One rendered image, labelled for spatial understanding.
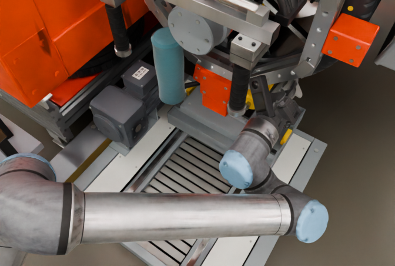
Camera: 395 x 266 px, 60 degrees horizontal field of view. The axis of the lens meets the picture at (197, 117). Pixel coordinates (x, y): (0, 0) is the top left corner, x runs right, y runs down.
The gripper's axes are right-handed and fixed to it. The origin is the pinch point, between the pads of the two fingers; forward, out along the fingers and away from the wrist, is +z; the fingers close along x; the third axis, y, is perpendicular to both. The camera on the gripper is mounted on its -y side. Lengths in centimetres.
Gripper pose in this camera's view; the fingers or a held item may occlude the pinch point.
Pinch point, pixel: (292, 75)
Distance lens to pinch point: 104.1
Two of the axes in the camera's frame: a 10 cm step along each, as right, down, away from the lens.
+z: 5.6, -6.7, 4.9
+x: 5.9, -0.9, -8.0
